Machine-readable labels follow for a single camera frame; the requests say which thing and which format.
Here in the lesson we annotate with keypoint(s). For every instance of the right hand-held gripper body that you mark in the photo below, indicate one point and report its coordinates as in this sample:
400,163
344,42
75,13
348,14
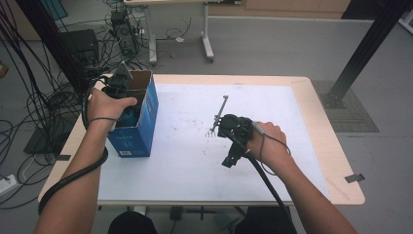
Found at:
238,130

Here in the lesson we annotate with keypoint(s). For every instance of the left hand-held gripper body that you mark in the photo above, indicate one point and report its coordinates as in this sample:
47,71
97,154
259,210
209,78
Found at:
121,81

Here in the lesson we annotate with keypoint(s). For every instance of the grey metal tool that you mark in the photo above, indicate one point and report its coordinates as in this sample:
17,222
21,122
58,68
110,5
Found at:
220,110

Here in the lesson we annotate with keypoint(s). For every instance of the blue cardboard box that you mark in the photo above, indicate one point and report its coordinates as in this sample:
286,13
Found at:
136,139

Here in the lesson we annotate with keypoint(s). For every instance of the person's left hand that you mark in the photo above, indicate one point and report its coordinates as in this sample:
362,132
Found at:
104,107

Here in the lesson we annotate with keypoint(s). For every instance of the person's right hand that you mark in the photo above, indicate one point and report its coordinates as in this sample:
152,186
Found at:
271,146

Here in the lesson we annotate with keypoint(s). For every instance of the black computer tower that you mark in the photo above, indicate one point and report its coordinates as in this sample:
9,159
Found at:
125,32

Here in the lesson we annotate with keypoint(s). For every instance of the black equipment box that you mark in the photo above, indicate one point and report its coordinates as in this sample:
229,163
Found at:
81,45

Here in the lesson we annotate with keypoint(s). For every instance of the white table mat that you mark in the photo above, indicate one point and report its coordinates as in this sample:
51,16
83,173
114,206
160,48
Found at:
181,175

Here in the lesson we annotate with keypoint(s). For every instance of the person's right leg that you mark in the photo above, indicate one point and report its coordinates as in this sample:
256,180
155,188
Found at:
259,221

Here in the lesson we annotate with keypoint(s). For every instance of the person's leg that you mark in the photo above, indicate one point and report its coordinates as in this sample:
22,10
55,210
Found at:
133,224
259,221

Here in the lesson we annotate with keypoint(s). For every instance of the black tape strip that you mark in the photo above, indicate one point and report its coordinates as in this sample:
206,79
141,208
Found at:
63,157

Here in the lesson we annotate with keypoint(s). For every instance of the grey tape strip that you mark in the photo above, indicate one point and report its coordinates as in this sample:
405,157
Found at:
354,178

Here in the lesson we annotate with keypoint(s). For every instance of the wooden cabinet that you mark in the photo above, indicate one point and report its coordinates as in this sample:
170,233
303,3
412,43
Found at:
276,8

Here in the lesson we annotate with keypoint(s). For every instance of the person's left leg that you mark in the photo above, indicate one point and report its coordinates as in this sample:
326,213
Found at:
133,224

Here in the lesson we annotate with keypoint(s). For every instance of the white power strip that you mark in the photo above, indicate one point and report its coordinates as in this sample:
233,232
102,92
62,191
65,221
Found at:
7,185

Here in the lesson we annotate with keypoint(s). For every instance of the black metal stand post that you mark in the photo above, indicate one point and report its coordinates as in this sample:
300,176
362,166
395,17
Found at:
367,45
52,42

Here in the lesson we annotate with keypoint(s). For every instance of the white desk frame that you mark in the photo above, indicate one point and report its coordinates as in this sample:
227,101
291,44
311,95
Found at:
206,39

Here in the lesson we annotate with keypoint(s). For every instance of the black stand base plate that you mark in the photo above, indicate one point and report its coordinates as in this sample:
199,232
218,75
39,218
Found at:
40,143

